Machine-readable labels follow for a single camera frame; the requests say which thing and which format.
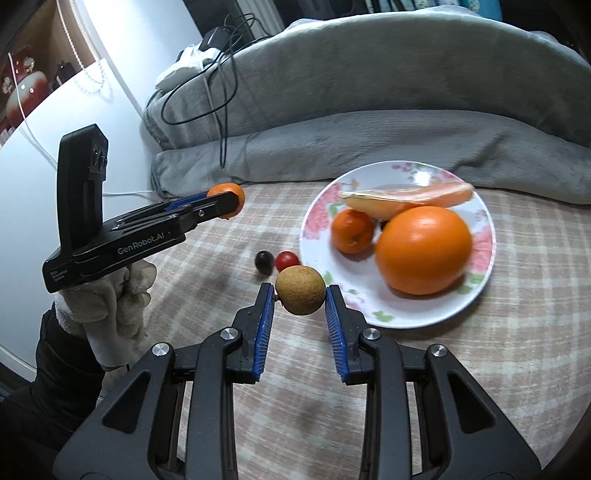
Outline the black power adapter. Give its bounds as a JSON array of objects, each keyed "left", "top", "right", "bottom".
[{"left": 199, "top": 26, "right": 232, "bottom": 51}]

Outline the floral white plate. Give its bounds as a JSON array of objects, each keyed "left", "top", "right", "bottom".
[{"left": 299, "top": 161, "right": 496, "bottom": 329}]

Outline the black cable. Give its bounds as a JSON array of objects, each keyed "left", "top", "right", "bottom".
[{"left": 159, "top": 13, "right": 264, "bottom": 169}]

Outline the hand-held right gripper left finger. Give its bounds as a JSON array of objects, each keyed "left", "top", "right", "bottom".
[{"left": 53, "top": 281, "right": 276, "bottom": 480}]

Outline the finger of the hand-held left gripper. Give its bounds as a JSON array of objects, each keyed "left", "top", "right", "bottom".
[
  {"left": 154, "top": 193, "right": 220, "bottom": 214},
  {"left": 182, "top": 190, "right": 241, "bottom": 237}
]

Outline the person's left hand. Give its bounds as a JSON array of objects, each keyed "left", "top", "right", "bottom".
[{"left": 53, "top": 257, "right": 158, "bottom": 370}]

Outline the large orange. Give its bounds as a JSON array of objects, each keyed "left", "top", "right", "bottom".
[{"left": 374, "top": 206, "right": 474, "bottom": 296}]

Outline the grey fleece blanket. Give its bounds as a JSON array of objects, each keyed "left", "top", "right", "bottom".
[{"left": 141, "top": 17, "right": 591, "bottom": 206}]

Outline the person's left forearm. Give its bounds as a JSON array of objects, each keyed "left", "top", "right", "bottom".
[{"left": 28, "top": 309, "right": 109, "bottom": 439}]

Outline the red cherry tomato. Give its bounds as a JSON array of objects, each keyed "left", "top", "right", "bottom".
[{"left": 276, "top": 250, "right": 301, "bottom": 273}]

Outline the white cable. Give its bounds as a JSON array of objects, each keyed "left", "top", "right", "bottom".
[{"left": 7, "top": 51, "right": 155, "bottom": 197}]

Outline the dark small jar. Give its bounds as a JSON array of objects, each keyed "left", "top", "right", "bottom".
[{"left": 55, "top": 60, "right": 77, "bottom": 88}]

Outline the white power strip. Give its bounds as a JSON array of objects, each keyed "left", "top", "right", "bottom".
[{"left": 154, "top": 45, "right": 218, "bottom": 90}]

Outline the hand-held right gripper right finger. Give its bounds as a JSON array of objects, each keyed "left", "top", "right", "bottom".
[{"left": 324, "top": 285, "right": 541, "bottom": 480}]

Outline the peeled pomelo segment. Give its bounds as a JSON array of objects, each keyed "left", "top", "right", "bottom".
[{"left": 341, "top": 181, "right": 475, "bottom": 220}]

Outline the wooden shelf cabinet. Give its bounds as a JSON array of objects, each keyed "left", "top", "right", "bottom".
[{"left": 0, "top": 0, "right": 100, "bottom": 144}]

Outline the small tangerine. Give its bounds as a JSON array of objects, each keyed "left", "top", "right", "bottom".
[
  {"left": 207, "top": 183, "right": 246, "bottom": 219},
  {"left": 331, "top": 209, "right": 376, "bottom": 254}
]

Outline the blue cushion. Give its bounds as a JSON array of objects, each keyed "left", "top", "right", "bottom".
[{"left": 462, "top": 0, "right": 503, "bottom": 21}]

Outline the beige checked bed sheet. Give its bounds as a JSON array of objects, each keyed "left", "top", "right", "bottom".
[{"left": 99, "top": 178, "right": 591, "bottom": 480}]

